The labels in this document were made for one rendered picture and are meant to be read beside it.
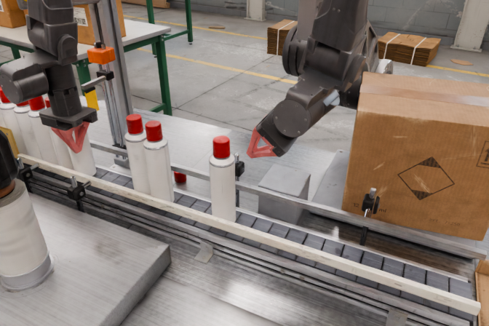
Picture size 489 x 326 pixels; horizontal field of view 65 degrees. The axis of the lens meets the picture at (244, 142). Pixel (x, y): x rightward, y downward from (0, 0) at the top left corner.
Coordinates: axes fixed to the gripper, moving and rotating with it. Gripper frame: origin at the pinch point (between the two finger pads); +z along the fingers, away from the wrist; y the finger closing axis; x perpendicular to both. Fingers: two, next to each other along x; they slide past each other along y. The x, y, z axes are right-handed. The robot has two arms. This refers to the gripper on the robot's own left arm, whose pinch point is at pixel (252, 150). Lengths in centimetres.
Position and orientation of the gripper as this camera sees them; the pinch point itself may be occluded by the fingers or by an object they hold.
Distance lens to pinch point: 72.7
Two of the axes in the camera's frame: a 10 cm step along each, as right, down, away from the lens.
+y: -4.4, 4.7, -7.7
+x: 6.9, 7.3, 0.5
